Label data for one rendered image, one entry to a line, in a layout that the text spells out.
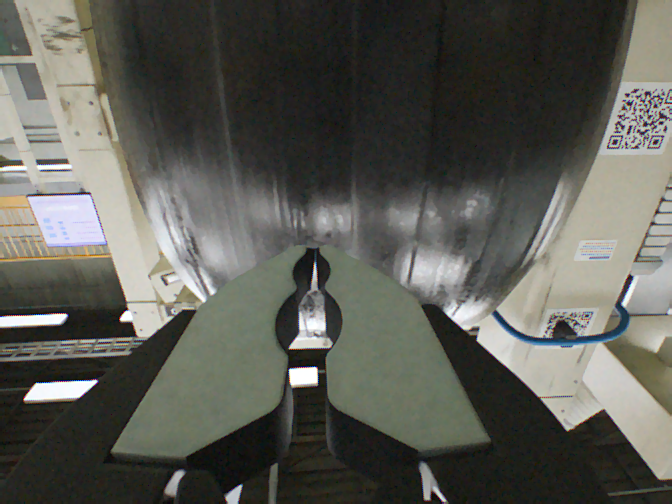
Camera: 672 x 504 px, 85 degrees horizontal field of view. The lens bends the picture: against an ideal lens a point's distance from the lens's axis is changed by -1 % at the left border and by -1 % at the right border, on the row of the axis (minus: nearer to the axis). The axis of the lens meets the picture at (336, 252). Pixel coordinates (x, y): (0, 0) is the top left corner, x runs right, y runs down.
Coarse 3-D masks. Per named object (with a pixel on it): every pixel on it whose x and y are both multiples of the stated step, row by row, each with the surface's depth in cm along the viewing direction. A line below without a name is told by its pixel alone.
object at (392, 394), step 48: (336, 288) 10; (384, 288) 10; (336, 336) 10; (384, 336) 8; (432, 336) 8; (336, 384) 7; (384, 384) 7; (432, 384) 7; (336, 432) 7; (384, 432) 6; (432, 432) 6; (480, 432) 6
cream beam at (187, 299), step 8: (184, 288) 86; (184, 296) 83; (192, 296) 83; (176, 304) 81; (184, 304) 82; (192, 304) 82; (200, 304) 82; (176, 312) 83; (296, 344) 88; (304, 344) 88; (312, 344) 88; (320, 344) 88; (328, 344) 88
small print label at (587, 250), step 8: (584, 240) 47; (592, 240) 47; (600, 240) 47; (608, 240) 47; (616, 240) 47; (584, 248) 47; (592, 248) 47; (600, 248) 47; (608, 248) 47; (576, 256) 48; (584, 256) 48; (592, 256) 48; (600, 256) 48; (608, 256) 48
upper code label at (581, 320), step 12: (552, 312) 52; (564, 312) 52; (576, 312) 52; (588, 312) 52; (552, 324) 53; (576, 324) 53; (588, 324) 53; (540, 336) 54; (540, 348) 55; (552, 348) 55; (564, 348) 55
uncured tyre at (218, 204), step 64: (128, 0) 17; (192, 0) 16; (256, 0) 16; (320, 0) 16; (384, 0) 16; (448, 0) 16; (512, 0) 17; (576, 0) 17; (128, 64) 18; (192, 64) 17; (256, 64) 17; (320, 64) 17; (384, 64) 17; (448, 64) 17; (512, 64) 17; (576, 64) 18; (128, 128) 21; (192, 128) 18; (256, 128) 18; (320, 128) 18; (384, 128) 19; (448, 128) 19; (512, 128) 19; (576, 128) 19; (192, 192) 20; (256, 192) 20; (320, 192) 20; (384, 192) 20; (448, 192) 20; (512, 192) 21; (576, 192) 24; (192, 256) 24; (256, 256) 23; (384, 256) 23; (448, 256) 23; (512, 256) 24; (320, 320) 30
